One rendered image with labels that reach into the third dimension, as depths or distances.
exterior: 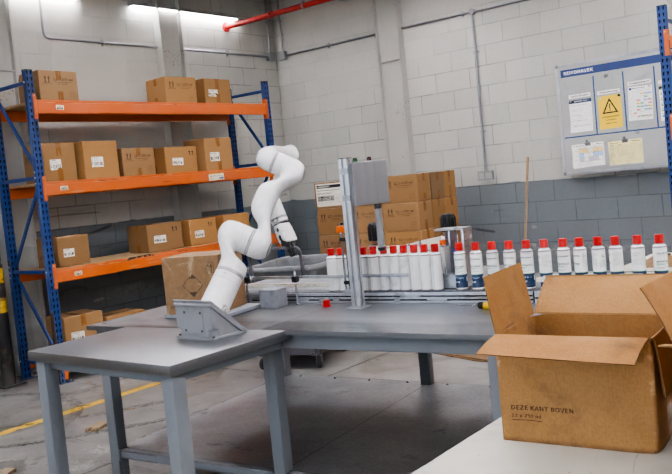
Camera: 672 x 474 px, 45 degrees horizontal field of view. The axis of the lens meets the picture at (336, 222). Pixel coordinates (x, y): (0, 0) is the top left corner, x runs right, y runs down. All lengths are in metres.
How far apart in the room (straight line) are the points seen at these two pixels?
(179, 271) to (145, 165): 3.72
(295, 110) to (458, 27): 2.36
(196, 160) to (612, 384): 6.47
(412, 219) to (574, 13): 2.49
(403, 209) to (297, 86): 3.13
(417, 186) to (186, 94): 2.39
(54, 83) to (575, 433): 5.79
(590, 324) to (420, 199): 5.12
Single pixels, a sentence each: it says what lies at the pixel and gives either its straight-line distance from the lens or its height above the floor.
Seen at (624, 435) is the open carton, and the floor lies 0.82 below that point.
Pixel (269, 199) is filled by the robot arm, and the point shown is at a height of 1.35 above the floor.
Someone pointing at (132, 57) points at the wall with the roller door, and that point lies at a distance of 8.55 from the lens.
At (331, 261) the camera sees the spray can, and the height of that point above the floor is 1.02.
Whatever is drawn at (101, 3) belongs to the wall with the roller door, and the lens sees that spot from 8.47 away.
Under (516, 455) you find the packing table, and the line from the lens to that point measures 1.85.
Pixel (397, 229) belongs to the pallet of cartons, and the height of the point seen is 0.91.
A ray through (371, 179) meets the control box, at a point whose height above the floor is 1.39.
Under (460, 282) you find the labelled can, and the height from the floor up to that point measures 0.92.
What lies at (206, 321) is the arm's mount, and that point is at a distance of 3.22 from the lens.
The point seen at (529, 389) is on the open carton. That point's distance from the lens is 1.89.
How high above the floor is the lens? 1.41
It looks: 3 degrees down
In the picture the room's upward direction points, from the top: 6 degrees counter-clockwise
